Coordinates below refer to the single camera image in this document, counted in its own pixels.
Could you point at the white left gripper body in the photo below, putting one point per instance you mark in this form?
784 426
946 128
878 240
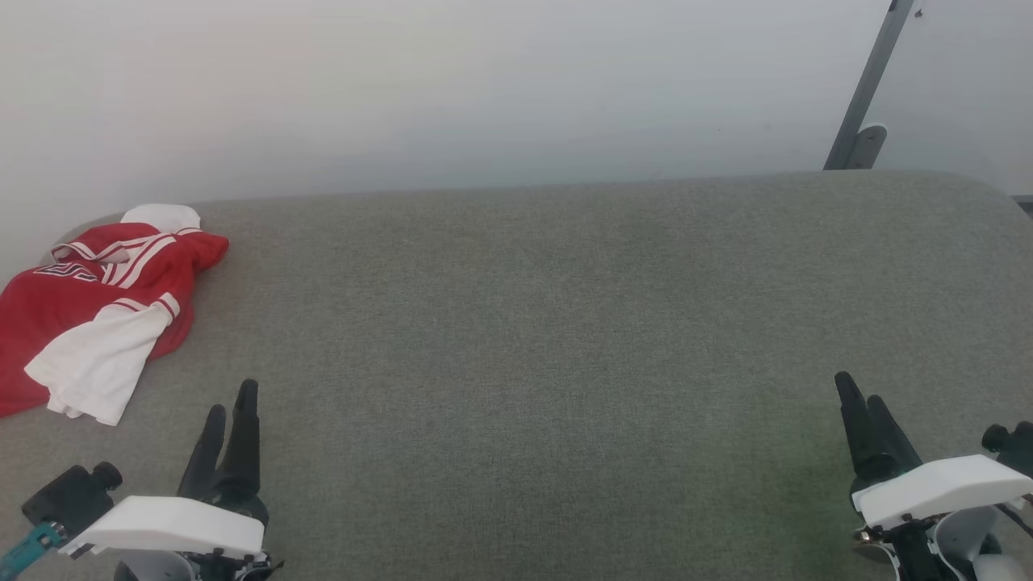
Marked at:
169 524

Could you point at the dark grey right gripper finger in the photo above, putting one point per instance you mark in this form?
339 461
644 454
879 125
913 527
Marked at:
894 436
862 436

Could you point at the red and white shirt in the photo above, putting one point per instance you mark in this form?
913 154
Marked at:
73 298

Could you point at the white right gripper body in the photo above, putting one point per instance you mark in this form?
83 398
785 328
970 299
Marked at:
936 488

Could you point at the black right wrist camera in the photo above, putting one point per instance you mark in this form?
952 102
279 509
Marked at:
1010 444

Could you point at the grey metal pole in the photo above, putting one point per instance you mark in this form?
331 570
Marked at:
867 85

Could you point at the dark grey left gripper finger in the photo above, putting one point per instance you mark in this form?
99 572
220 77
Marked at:
242 452
203 460

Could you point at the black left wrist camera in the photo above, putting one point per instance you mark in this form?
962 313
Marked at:
71 499

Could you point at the grey fabric sofa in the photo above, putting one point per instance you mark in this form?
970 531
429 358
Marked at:
524 363

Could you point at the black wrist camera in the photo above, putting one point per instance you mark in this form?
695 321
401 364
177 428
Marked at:
1010 444
71 499

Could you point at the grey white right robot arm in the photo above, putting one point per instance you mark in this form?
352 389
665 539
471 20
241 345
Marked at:
968 545

